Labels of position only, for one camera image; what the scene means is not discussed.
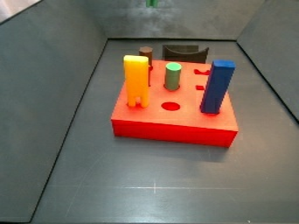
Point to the red peg board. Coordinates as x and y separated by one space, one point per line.
173 117

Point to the yellow two prong peg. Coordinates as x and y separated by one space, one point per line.
137 80

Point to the light green cylinder peg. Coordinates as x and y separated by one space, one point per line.
173 76

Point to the brown hexagonal peg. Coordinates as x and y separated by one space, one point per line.
146 51

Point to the black curved holder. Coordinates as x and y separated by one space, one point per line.
185 53

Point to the blue square peg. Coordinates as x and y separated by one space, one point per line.
218 83

